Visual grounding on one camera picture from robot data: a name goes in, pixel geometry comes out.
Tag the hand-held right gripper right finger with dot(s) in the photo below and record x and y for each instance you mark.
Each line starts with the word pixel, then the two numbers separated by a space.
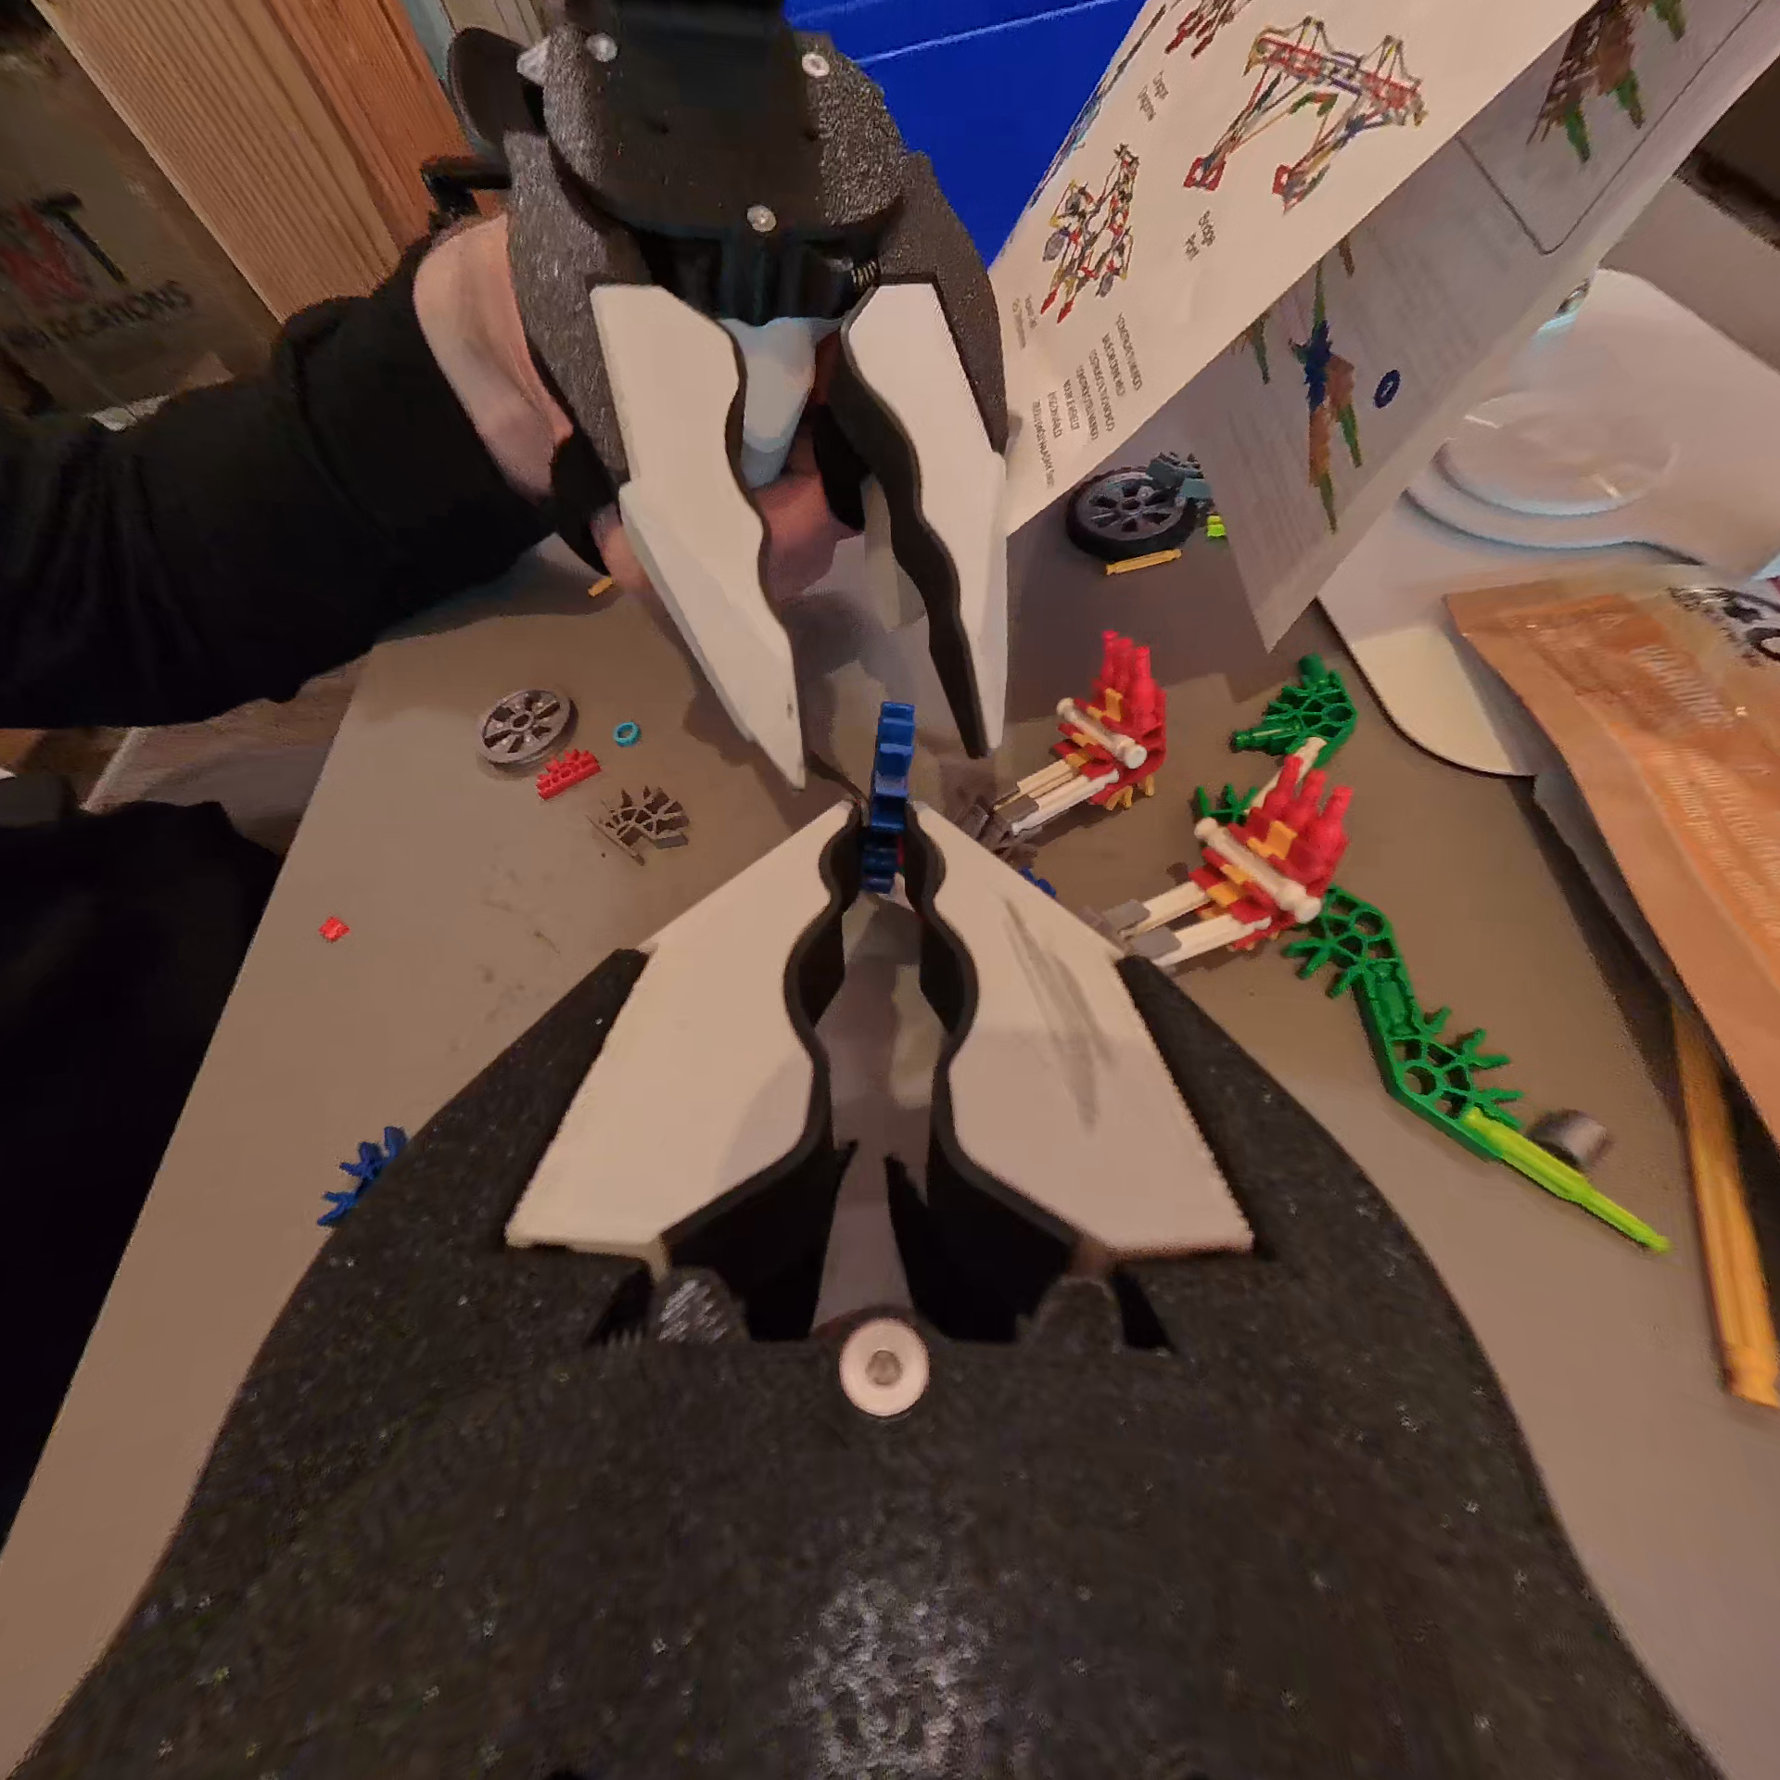
pixel 1087 1099

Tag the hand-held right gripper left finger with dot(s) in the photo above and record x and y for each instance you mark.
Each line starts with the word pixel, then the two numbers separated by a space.
pixel 669 1099

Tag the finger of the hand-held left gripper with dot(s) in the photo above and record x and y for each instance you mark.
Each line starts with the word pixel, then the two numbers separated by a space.
pixel 681 486
pixel 947 486

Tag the blue snowflake connector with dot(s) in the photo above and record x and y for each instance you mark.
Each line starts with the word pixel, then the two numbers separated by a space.
pixel 892 779
pixel 359 1184

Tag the colourful construction toy model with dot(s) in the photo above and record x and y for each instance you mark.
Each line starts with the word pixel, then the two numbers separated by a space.
pixel 1267 836

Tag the person's left forearm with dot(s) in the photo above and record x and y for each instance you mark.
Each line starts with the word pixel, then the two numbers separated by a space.
pixel 209 556

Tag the person's left hand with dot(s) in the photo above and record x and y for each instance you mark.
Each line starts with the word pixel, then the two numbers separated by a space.
pixel 480 334

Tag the black wheel with grey hub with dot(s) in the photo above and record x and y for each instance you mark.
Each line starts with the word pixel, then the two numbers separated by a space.
pixel 1126 512

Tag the grey half snowflake connector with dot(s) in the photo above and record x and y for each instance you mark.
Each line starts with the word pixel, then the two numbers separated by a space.
pixel 644 822

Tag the blue plastic bin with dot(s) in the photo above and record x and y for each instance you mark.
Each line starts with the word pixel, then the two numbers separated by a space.
pixel 973 126

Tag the grey spoked pulley wheel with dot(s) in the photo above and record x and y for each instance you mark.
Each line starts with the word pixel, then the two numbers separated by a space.
pixel 527 725

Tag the red half snowflake connector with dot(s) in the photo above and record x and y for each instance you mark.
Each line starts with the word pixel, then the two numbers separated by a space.
pixel 568 776

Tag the white instruction booklet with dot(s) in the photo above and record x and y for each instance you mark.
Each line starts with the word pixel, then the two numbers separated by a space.
pixel 1294 528

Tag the wooden pillar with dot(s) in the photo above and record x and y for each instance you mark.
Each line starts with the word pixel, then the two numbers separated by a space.
pixel 279 138

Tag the small grey connector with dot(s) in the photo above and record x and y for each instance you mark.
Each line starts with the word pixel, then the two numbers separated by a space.
pixel 1571 1138

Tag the white foam board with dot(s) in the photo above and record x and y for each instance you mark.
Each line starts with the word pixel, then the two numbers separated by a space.
pixel 1406 681

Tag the brown printed cardboard box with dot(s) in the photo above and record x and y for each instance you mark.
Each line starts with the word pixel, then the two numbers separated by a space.
pixel 111 305

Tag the long yellow rod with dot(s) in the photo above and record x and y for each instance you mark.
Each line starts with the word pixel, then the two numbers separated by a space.
pixel 1726 1223

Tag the brown plastic bag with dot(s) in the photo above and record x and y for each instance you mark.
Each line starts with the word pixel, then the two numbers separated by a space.
pixel 1669 779

